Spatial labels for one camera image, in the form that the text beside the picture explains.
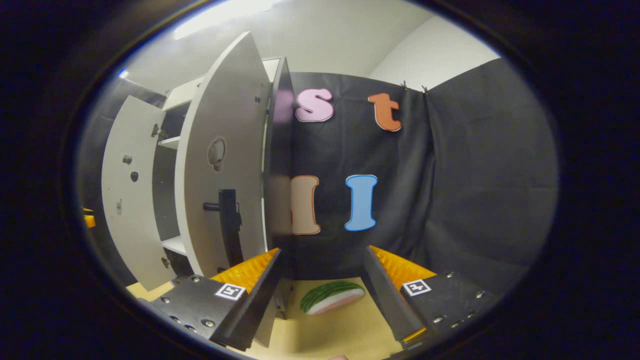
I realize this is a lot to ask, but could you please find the watermelon slice toy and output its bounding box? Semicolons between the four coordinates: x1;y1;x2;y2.
299;280;366;316

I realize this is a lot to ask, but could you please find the black backdrop cloth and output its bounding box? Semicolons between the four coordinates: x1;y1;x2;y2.
280;57;560;301

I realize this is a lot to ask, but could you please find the black door handle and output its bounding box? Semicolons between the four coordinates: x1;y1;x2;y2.
203;189;245;269

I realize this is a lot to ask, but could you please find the white cabinet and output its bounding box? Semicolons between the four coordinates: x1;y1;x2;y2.
150;56;297;321

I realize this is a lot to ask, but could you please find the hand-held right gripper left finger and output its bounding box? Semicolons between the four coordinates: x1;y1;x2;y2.
136;248;285;352

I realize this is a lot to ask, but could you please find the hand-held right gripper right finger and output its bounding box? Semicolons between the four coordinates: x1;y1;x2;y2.
363;244;502;350

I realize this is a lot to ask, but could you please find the white cabinet door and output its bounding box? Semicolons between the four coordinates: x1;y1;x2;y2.
101;95;169;292
175;31;282;348

